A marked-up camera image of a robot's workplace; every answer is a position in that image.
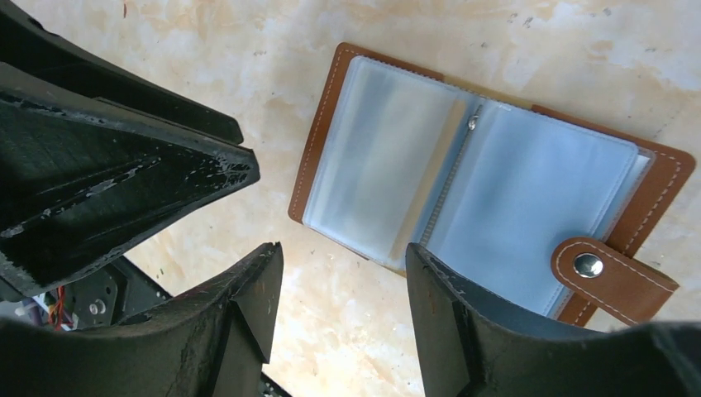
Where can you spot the brown leather card holder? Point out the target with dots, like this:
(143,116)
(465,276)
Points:
(540,208)

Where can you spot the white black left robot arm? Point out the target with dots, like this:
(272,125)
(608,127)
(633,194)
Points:
(114,291)

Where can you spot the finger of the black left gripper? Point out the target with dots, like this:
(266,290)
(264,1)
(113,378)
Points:
(27,46)
(84,181)

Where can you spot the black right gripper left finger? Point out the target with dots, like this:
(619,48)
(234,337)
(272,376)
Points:
(211,340)

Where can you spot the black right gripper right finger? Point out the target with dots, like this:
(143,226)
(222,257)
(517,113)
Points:
(471,342)

